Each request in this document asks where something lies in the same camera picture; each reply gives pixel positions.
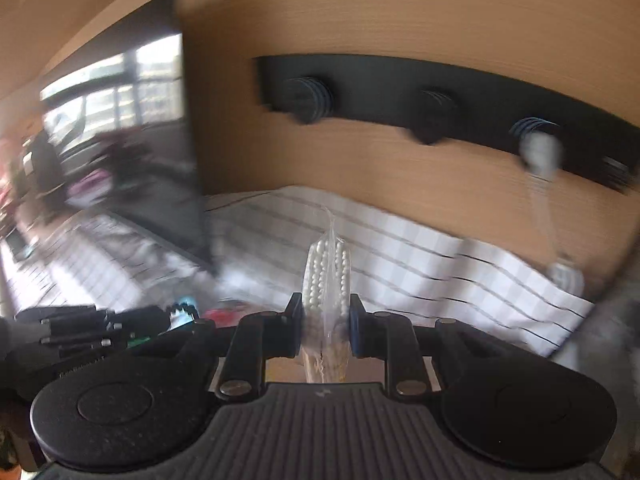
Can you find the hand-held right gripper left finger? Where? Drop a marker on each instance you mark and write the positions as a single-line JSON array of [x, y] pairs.
[[296, 322]]

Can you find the white black checked tablecloth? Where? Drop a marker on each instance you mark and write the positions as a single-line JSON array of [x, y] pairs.
[[400, 260]]

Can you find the red object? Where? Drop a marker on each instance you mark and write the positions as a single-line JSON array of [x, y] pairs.
[[225, 315]]

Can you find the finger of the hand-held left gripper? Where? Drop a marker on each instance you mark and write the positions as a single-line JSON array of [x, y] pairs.
[[125, 321]]

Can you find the clear bag of cotton swabs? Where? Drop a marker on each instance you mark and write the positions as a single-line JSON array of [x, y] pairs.
[[325, 270]]

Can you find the black computer monitor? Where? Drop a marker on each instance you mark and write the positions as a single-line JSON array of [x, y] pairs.
[[150, 135]]

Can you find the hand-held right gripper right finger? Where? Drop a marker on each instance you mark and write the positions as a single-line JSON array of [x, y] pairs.
[[356, 325]]

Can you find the black wall power strip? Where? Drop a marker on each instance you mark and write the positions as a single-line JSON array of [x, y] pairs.
[[375, 90]]

